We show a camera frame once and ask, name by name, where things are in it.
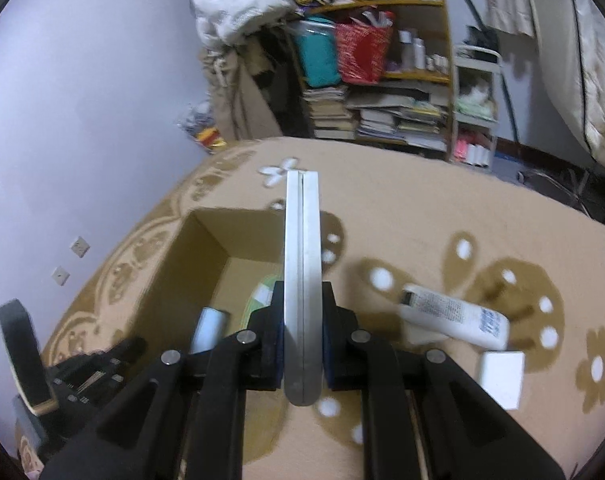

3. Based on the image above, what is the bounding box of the green and white item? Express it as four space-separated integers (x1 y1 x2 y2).
240 275 286 328

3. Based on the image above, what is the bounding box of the white printed bottle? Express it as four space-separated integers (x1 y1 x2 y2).
397 284 511 351

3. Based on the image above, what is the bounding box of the red patterned bag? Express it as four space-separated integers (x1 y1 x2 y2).
334 16 394 86

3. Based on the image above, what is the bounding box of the white trolley cart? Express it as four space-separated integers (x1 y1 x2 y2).
451 44 502 172

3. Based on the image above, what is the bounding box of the beige hanging cloth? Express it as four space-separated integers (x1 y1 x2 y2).
201 49 284 142

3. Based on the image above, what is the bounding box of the pile of magazines and books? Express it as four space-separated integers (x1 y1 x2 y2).
347 85 452 155

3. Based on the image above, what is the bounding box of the stack of worn books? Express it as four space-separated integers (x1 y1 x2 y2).
301 86 357 142

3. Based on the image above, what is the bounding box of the teal storage box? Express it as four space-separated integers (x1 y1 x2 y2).
293 19 342 89

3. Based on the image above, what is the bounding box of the white bedding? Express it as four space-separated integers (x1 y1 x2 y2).
530 0 605 173

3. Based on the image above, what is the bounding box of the cardboard box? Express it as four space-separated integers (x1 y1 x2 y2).
132 207 346 463

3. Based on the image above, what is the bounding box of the beige flower printed blanket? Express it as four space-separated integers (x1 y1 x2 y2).
15 135 605 480

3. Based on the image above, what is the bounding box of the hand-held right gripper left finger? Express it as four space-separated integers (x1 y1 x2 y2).
42 280 286 480

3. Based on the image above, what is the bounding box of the blue and silver tube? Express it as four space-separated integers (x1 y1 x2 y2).
190 307 232 356

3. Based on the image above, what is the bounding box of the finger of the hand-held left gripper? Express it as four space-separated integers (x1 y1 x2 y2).
47 337 148 413

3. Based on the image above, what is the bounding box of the white square box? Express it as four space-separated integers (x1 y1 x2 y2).
475 351 526 411

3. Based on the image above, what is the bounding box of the colourful printed bag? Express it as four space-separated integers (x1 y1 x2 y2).
179 101 229 155

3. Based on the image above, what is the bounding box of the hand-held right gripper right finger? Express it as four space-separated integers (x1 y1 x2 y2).
323 280 568 480

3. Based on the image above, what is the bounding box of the wooden shelf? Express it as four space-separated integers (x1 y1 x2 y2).
282 0 457 163

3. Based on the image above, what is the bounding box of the row of small bottles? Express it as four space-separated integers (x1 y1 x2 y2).
399 30 451 73

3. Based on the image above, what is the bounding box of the yellow oval case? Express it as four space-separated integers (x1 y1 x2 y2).
284 171 324 407

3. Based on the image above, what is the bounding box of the white puffer jacket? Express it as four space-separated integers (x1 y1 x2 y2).
189 0 297 52

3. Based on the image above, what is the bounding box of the small white block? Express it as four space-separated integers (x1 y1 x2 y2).
405 324 451 347

